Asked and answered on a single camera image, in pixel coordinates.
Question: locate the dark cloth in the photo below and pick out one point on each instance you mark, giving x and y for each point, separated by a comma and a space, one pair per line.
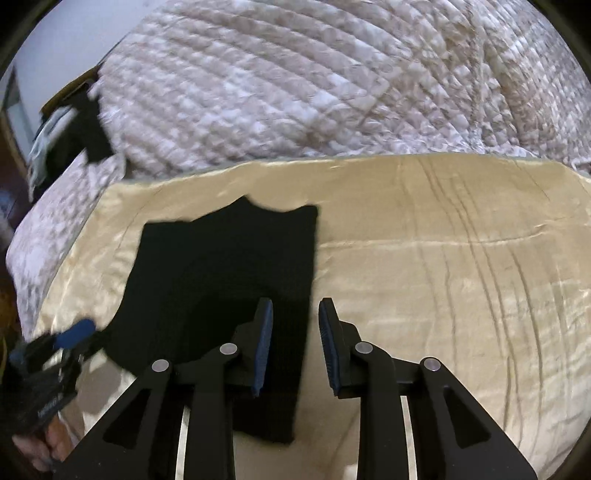
78, 138

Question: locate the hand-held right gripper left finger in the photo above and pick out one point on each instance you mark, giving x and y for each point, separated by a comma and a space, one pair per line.
262, 350

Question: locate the pale blue white cloth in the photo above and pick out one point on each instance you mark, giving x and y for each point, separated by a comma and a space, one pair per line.
44, 138

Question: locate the quilted floral bedspread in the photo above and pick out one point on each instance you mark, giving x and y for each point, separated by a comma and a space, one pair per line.
300, 92

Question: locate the black pants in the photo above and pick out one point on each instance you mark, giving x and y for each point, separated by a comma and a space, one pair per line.
221, 267

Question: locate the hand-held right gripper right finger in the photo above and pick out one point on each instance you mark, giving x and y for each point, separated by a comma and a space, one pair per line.
328, 350

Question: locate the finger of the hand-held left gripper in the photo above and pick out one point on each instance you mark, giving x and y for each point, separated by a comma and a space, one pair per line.
18, 357
74, 333

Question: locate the cream satin blanket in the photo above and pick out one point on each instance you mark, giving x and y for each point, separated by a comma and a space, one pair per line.
438, 277

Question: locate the person's left hand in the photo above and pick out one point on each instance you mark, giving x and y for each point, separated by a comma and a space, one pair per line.
51, 447

